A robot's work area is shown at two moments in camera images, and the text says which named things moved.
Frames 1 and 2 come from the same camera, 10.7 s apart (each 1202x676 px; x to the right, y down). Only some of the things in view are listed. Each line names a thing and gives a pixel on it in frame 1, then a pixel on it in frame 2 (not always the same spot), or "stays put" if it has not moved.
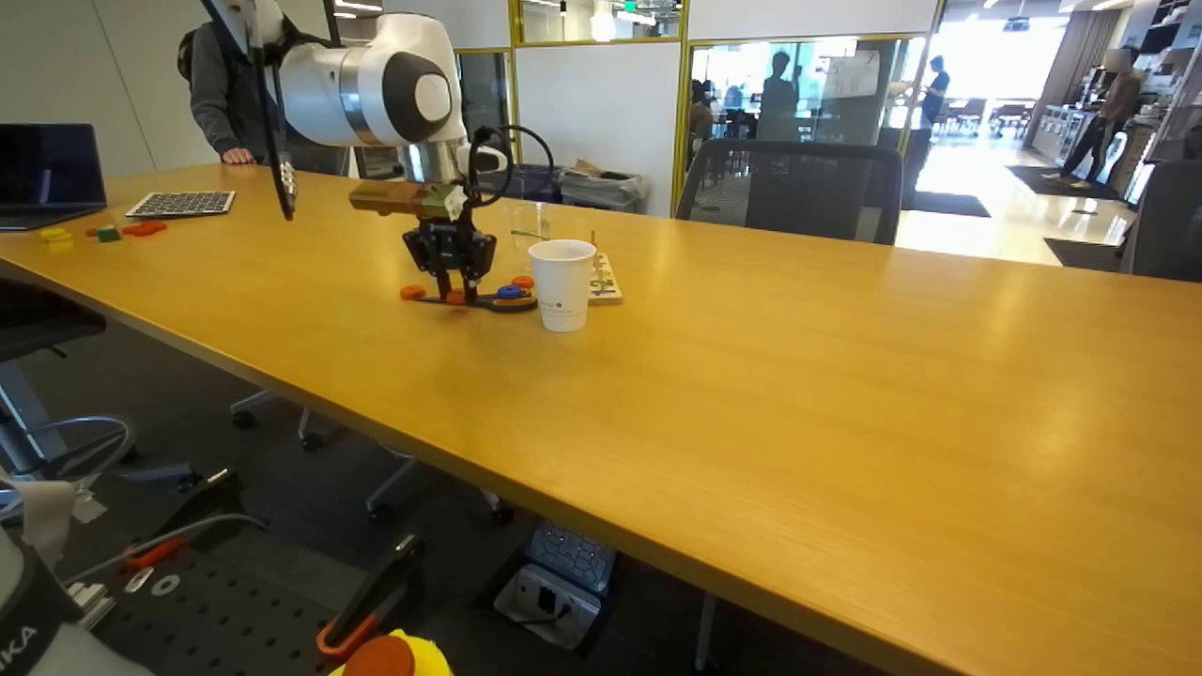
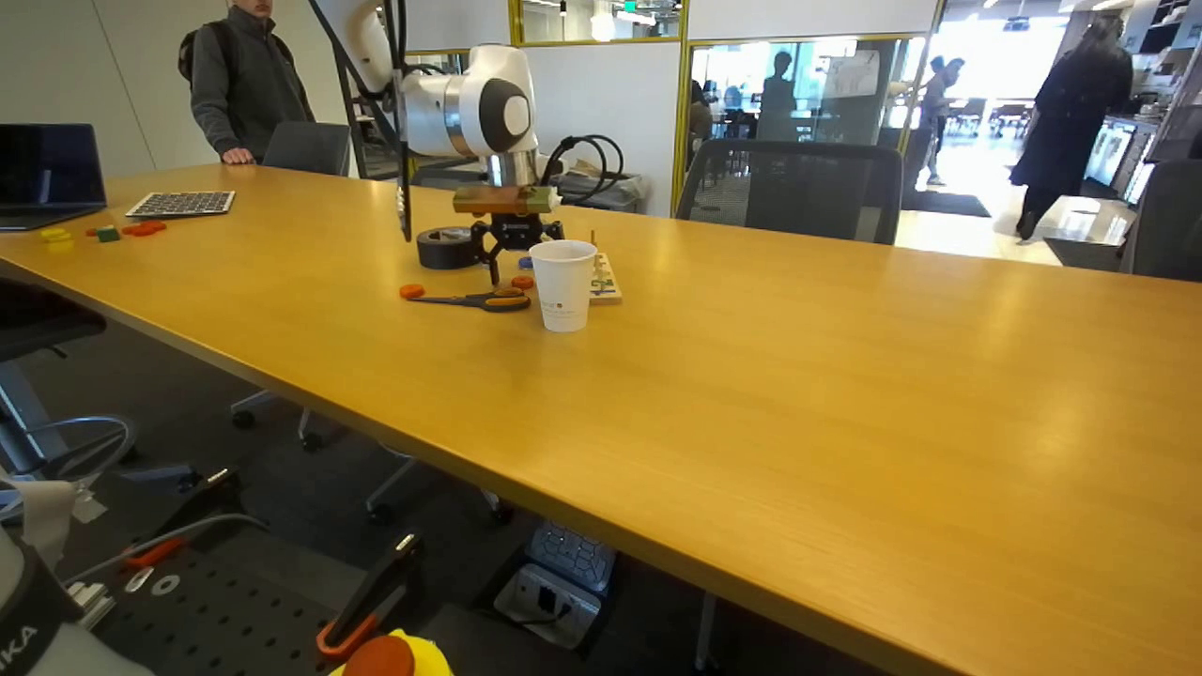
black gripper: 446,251 → 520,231
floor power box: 557,586 stays put
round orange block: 411,289 stays put
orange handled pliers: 364,600 stays put
